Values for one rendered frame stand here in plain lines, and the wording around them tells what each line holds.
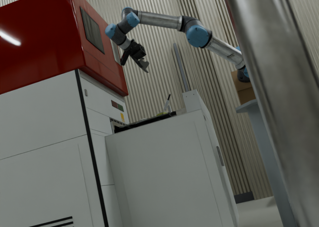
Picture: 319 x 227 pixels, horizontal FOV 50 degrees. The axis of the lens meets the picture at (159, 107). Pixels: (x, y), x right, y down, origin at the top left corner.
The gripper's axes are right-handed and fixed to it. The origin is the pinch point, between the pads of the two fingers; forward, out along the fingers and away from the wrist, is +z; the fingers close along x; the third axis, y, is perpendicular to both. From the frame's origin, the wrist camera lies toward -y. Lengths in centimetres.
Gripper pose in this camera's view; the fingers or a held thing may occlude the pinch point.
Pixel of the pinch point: (145, 66)
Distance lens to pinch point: 214.6
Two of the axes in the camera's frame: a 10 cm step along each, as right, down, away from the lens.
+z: 6.0, 4.9, 6.3
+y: 7.7, -5.6, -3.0
